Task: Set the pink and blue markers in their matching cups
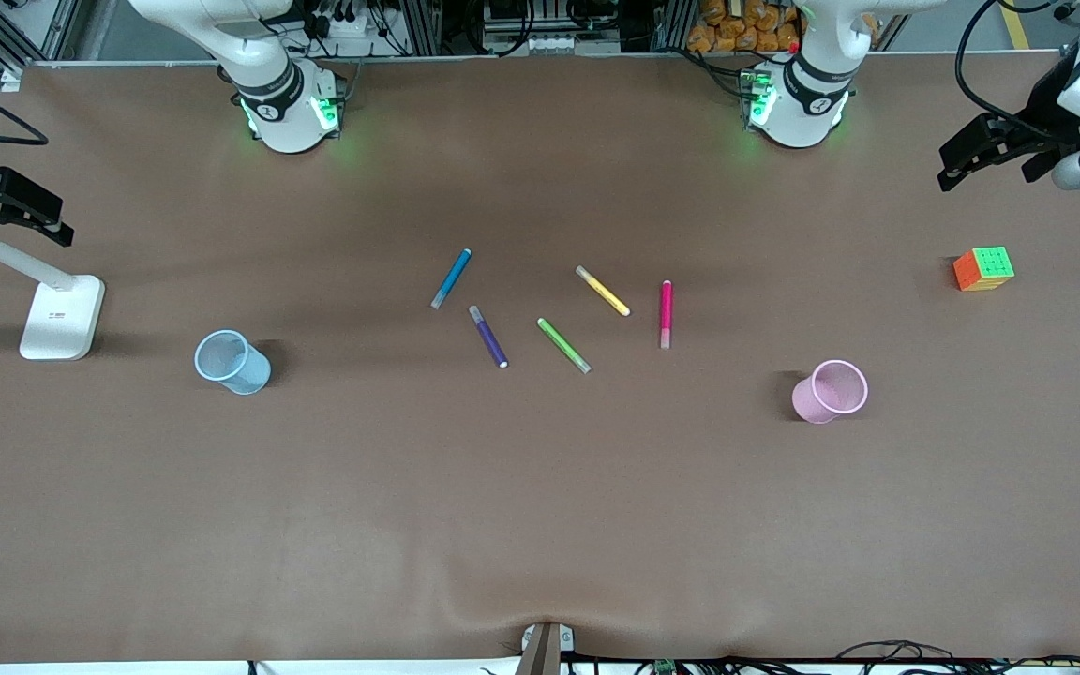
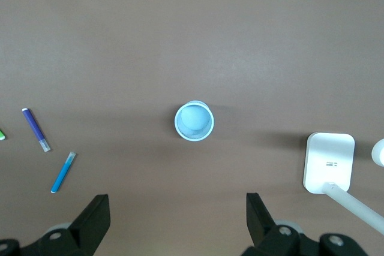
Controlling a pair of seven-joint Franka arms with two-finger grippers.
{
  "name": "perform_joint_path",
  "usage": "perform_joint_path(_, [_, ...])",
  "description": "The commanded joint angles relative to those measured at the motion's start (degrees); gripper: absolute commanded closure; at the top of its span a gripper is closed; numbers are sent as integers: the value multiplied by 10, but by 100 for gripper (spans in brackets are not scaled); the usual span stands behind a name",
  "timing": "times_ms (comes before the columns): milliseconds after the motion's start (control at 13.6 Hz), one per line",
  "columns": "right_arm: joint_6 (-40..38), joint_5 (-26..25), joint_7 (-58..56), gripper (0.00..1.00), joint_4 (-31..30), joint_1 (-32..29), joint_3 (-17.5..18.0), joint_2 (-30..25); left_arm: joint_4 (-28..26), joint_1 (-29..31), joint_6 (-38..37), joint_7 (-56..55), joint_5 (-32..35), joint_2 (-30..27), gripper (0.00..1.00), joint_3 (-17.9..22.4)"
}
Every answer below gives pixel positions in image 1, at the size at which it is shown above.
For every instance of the green marker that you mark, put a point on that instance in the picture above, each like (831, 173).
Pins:
(563, 345)

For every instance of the purple marker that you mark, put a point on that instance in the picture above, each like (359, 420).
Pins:
(488, 337)

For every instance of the white power strip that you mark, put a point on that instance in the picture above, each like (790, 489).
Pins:
(352, 26)

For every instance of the blue marker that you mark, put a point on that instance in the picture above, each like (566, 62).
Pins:
(452, 277)

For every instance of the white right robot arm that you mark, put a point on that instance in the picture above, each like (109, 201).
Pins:
(282, 112)

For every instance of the yellow marker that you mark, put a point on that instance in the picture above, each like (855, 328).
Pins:
(603, 292)

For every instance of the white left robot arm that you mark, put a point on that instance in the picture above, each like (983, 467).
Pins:
(798, 117)

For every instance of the metal table edge bracket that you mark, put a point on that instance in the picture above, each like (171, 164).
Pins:
(545, 647)

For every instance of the pink marker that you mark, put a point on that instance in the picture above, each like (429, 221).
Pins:
(666, 314)

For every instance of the white desk lamp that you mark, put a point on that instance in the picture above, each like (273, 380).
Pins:
(62, 323)

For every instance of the colourful puzzle cube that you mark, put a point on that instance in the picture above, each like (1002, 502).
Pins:
(990, 265)

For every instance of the white connector strip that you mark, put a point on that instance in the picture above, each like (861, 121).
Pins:
(559, 44)

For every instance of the pink cup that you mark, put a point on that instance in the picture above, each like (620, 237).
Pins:
(812, 401)

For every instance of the orange snack bag pile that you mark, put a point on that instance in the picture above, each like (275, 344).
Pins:
(727, 37)

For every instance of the light blue cup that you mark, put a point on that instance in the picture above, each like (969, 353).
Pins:
(249, 375)

